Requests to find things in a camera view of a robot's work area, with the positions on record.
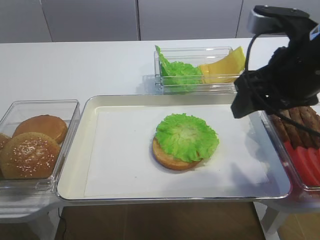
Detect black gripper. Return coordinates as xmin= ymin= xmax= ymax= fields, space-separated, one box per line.
xmin=231 ymin=11 xmax=320 ymax=119

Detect green lettuce leaf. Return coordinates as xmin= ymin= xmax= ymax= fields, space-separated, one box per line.
xmin=155 ymin=113 xmax=220 ymax=163

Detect blue silver robot arm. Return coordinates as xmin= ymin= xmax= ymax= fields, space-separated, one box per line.
xmin=231 ymin=5 xmax=320 ymax=119

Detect clear lettuce cheese container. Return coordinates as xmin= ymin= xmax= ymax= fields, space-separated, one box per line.
xmin=154 ymin=46 xmax=236 ymax=95

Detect green lettuce leaves in container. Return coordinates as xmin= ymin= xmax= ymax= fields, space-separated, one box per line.
xmin=155 ymin=45 xmax=202 ymax=92

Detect brown meat patty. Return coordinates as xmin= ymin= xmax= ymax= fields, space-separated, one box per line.
xmin=298 ymin=106 xmax=320 ymax=149
xmin=282 ymin=107 xmax=305 ymax=149
xmin=289 ymin=107 xmax=315 ymax=148
xmin=269 ymin=114 xmax=291 ymax=143

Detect upright yellow cheese slice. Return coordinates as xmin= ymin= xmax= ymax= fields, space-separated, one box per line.
xmin=207 ymin=46 xmax=246 ymax=75

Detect clear patty tomato container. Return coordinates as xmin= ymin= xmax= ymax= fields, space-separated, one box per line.
xmin=261 ymin=111 xmax=320 ymax=192

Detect red tomato slice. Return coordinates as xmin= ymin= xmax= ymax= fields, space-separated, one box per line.
xmin=295 ymin=146 xmax=319 ymax=187
xmin=307 ymin=148 xmax=320 ymax=186
xmin=283 ymin=141 xmax=306 ymax=184

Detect flat yellow cheese slice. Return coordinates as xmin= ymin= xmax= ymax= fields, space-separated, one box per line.
xmin=198 ymin=64 xmax=240 ymax=84

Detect bottom bun half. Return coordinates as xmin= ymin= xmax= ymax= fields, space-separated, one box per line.
xmin=152 ymin=137 xmax=202 ymax=171

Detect white parchment paper sheet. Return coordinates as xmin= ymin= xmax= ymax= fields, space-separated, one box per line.
xmin=84 ymin=104 xmax=270 ymax=198

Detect silver metal baking tray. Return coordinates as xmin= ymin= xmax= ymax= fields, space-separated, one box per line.
xmin=57 ymin=94 xmax=291 ymax=204

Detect plain brown bun half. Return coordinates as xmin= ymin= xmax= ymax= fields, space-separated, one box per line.
xmin=12 ymin=114 xmax=68 ymax=144

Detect clear bun container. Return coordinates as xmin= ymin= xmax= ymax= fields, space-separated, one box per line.
xmin=0 ymin=99 xmax=81 ymax=195

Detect sesame bun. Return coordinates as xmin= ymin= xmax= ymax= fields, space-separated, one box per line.
xmin=0 ymin=133 xmax=12 ymax=151
xmin=0 ymin=132 xmax=60 ymax=180

